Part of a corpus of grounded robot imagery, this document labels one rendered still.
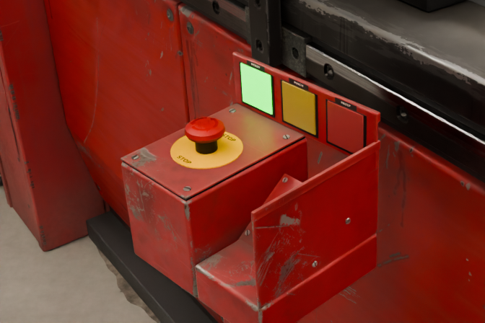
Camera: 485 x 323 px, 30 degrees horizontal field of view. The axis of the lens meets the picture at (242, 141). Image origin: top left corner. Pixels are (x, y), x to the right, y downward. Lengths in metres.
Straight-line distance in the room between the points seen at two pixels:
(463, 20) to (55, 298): 1.28
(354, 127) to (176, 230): 0.19
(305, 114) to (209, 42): 0.36
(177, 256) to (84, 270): 1.17
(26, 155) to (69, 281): 0.29
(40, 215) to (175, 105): 0.74
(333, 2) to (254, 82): 0.12
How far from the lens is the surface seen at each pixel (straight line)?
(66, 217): 2.10
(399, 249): 1.00
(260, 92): 0.93
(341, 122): 0.86
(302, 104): 0.89
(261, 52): 1.06
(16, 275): 2.08
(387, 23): 0.92
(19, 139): 1.97
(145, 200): 0.89
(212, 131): 0.87
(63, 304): 1.97
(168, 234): 0.88
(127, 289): 1.97
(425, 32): 0.90
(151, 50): 1.41
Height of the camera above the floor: 1.24
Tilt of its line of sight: 30 degrees down
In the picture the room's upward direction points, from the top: 4 degrees counter-clockwise
